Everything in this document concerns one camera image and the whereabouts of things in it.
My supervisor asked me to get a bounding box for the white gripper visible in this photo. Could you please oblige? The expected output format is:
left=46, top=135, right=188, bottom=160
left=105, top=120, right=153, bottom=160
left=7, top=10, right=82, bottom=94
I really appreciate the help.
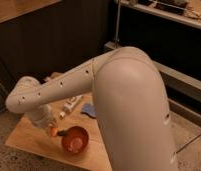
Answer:
left=27, top=104, right=57, bottom=129

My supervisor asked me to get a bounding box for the orange pepper with dark stem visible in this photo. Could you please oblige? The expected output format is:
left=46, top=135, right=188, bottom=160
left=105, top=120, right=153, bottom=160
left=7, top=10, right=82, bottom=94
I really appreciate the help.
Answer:
left=50, top=127, right=67, bottom=137

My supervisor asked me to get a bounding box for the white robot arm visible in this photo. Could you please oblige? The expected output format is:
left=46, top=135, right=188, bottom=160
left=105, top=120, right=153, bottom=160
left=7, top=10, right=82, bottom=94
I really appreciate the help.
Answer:
left=5, top=47, right=179, bottom=171

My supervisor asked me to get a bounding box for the dark red ceramic bowl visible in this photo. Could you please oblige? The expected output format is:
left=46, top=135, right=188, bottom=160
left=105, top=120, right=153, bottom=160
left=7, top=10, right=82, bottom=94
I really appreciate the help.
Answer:
left=61, top=126, right=89, bottom=154

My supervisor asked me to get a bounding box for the red and white box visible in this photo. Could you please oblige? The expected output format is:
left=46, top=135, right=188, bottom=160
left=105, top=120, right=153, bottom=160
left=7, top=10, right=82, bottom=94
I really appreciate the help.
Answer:
left=63, top=95, right=83, bottom=113

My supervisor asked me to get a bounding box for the blue cloth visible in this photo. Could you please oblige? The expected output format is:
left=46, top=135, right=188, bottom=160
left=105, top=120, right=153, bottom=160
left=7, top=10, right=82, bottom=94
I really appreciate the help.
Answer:
left=81, top=103, right=96, bottom=118

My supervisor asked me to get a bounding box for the metal pole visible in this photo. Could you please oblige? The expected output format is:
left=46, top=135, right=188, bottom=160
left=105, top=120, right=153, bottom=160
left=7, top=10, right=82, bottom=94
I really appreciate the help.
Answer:
left=115, top=0, right=121, bottom=48

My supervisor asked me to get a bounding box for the grey metal beam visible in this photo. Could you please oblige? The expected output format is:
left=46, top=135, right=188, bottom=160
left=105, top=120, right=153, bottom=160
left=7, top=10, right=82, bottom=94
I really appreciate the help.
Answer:
left=104, top=42, right=201, bottom=127

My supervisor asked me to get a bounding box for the shelf with clutter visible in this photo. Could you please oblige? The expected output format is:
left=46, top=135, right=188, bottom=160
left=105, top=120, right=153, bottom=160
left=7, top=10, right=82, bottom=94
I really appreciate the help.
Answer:
left=121, top=0, right=201, bottom=30

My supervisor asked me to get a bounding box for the black cable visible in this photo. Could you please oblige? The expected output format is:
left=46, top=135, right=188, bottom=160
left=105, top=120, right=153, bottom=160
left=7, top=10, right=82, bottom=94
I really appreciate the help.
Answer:
left=175, top=129, right=201, bottom=154

